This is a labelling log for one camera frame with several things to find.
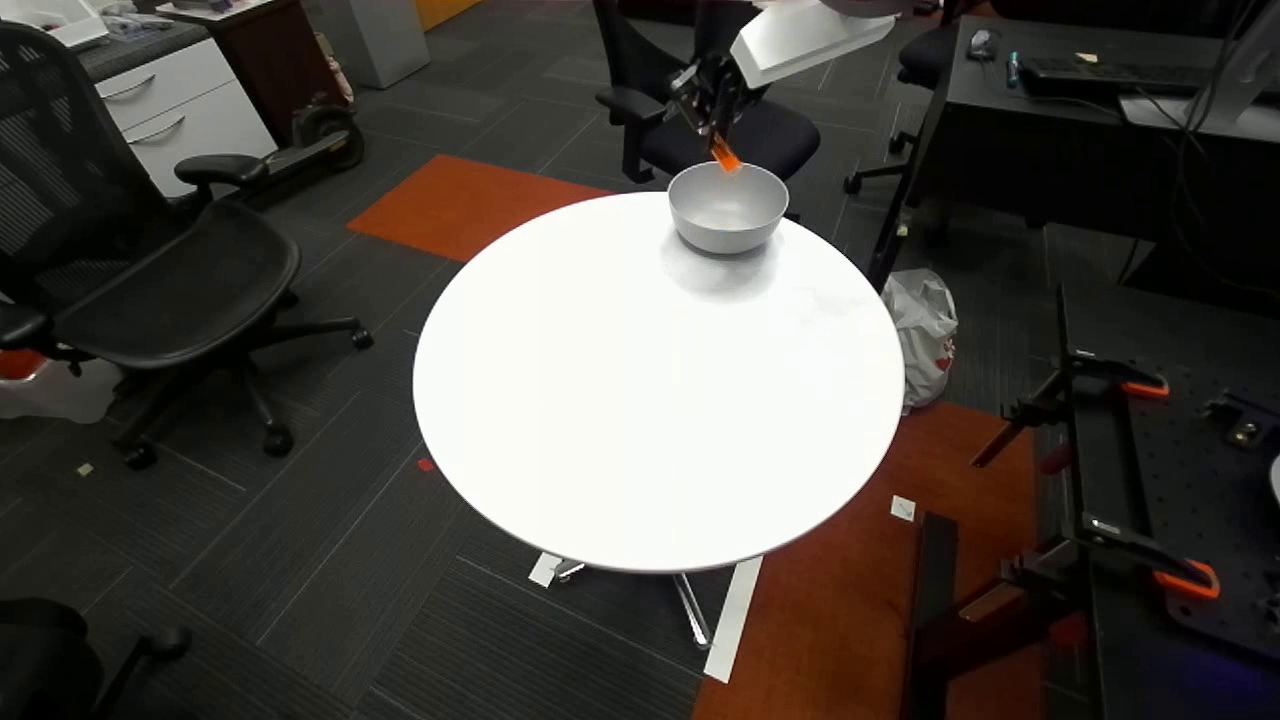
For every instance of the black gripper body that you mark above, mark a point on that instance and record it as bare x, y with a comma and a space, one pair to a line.
716, 83

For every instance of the silver metal bowl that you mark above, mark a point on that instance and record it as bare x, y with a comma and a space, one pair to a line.
727, 217

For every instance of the black padded office chair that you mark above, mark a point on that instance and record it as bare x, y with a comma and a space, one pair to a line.
773, 135

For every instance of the black swivel chair with base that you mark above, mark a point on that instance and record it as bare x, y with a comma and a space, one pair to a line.
922, 60

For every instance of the grey computer mouse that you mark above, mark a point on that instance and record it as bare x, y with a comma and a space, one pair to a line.
981, 45

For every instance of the white crumpled plastic bag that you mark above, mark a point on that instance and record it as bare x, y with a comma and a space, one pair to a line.
922, 326

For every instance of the black office desk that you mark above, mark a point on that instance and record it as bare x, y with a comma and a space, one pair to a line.
1041, 146

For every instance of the grey bin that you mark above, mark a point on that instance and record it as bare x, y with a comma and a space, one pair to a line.
374, 34

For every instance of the black keyboard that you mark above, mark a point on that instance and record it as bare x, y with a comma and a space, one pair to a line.
1106, 73

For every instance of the small white paper scrap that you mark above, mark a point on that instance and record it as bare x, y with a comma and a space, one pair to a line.
907, 508

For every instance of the silver metal table base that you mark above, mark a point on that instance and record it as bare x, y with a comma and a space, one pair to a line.
734, 623

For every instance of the white drawer cabinet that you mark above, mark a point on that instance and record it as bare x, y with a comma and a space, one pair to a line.
175, 105

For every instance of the black mesh office chair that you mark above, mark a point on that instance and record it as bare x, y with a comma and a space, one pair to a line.
175, 280

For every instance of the black device on workbench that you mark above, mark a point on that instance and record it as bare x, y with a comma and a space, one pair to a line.
1240, 426

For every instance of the black workbench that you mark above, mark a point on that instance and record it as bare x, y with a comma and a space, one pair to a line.
1175, 523

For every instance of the white papers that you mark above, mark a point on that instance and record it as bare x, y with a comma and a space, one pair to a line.
45, 16

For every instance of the black chair with dark seat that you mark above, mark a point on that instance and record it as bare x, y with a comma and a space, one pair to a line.
40, 662

